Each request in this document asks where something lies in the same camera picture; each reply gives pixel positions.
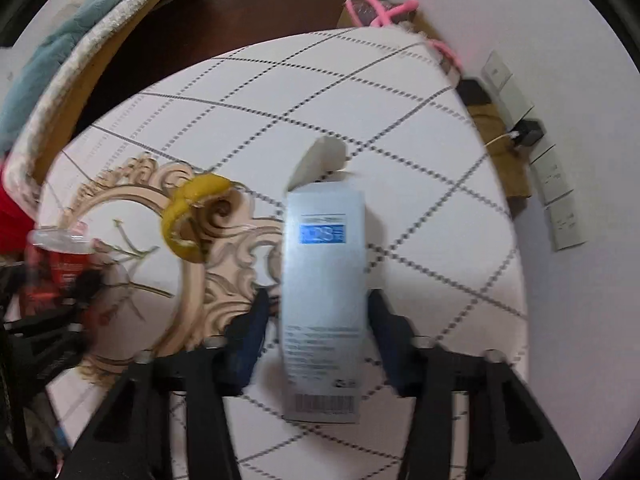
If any red blanket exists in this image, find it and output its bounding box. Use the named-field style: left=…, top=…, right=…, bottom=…
left=0, top=180, right=41, bottom=261

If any white wall socket plate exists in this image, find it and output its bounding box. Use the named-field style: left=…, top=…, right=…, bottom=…
left=482, top=50, right=513, bottom=93
left=542, top=192, right=586, bottom=252
left=530, top=147, right=573, bottom=206

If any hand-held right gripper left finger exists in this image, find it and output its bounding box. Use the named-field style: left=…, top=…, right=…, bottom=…
left=62, top=287, right=273, bottom=480

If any pink plush toy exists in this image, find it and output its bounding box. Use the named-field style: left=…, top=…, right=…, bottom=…
left=347, top=0, right=463, bottom=71

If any table with patterned cloth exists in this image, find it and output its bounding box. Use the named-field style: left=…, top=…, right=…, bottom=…
left=37, top=27, right=531, bottom=480

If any red drink can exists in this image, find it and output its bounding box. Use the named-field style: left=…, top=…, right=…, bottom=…
left=26, top=227, right=96, bottom=311

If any white and blue carton box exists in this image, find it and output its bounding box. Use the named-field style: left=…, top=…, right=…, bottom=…
left=279, top=135, right=368, bottom=423

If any wooden bed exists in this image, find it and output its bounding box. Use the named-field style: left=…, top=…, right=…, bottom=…
left=0, top=0, right=206, bottom=186

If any blue quilt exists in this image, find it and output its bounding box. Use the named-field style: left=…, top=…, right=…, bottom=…
left=0, top=0, right=171, bottom=151

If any black plug-in charger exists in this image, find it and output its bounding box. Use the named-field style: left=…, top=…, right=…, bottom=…
left=510, top=119, right=546, bottom=146

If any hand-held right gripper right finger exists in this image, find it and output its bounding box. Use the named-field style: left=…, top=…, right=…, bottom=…
left=367, top=288, right=583, bottom=480

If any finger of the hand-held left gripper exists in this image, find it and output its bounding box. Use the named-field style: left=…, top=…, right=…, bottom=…
left=2, top=269, right=104, bottom=361

